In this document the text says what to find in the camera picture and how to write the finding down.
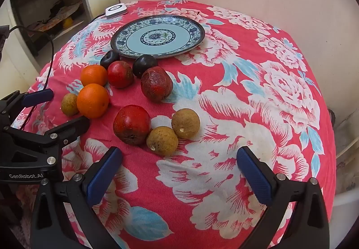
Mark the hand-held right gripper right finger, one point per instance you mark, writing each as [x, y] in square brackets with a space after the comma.
[255, 179]

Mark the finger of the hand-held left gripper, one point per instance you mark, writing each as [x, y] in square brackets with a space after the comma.
[71, 127]
[38, 97]

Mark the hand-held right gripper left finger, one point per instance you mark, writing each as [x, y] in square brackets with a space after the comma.
[103, 179]

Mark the brown longan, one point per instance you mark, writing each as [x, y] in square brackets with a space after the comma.
[68, 104]
[162, 140]
[185, 123]

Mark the orange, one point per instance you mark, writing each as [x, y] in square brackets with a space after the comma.
[94, 75]
[92, 100]

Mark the large red apple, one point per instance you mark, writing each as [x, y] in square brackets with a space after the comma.
[131, 124]

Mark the dark plum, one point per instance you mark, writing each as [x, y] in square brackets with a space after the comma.
[110, 58]
[143, 64]

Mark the red hawthorn fruit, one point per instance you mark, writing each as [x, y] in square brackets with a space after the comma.
[156, 85]

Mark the blue patterned plate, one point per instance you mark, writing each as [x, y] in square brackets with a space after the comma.
[157, 39]

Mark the red floral tablecloth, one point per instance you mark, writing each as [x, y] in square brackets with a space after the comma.
[224, 97]

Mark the white square device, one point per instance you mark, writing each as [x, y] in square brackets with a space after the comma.
[115, 10]

